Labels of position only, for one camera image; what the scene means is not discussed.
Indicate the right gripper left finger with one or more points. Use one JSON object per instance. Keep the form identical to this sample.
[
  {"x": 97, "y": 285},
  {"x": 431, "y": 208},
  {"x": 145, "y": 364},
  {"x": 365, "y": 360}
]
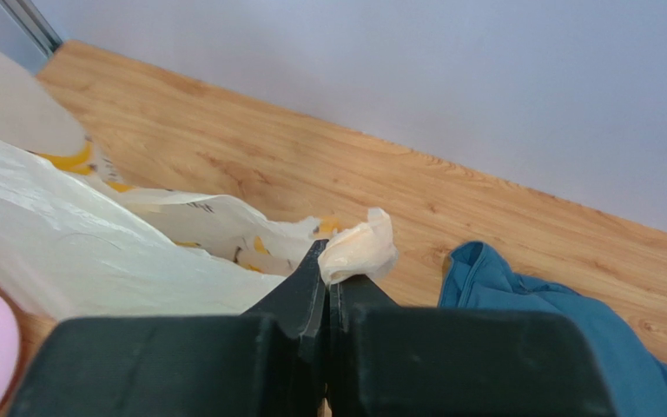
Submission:
[{"x": 265, "y": 361}]

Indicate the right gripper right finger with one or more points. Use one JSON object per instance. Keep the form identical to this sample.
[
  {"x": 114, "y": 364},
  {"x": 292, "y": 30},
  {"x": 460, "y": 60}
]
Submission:
[{"x": 388, "y": 360}]

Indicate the banana print plastic bag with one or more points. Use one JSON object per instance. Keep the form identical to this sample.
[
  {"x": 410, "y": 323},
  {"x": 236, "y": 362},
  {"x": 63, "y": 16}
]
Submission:
[{"x": 77, "y": 240}]

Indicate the blue cloth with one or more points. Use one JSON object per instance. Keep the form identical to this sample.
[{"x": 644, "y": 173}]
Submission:
[{"x": 476, "y": 276}]

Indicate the left aluminium frame post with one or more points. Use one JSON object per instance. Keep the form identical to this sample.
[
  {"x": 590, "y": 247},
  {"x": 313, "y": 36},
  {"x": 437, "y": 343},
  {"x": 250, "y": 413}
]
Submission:
[{"x": 34, "y": 24}]

